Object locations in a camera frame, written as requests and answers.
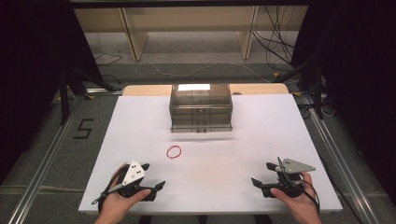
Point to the person's right hand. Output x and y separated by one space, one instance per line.
297 207

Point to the aluminium floor rail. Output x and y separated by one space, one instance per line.
40 165
339 158

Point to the clear plastic drawer organizer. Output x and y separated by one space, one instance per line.
200 109

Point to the yellow tape piece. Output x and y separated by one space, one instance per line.
276 74
91 97
296 93

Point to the black tape floor mark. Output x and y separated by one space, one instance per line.
83 128

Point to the person's left hand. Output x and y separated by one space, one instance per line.
116 207

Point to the black tripod stand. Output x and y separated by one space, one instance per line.
63 99
317 90

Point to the black curtain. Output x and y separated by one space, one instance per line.
367 77
25 77

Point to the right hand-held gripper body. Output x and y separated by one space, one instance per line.
291 169

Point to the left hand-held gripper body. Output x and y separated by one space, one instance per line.
133 174

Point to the red rubber band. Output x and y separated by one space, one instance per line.
167 152

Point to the light wooden shelf unit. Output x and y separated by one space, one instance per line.
137 40

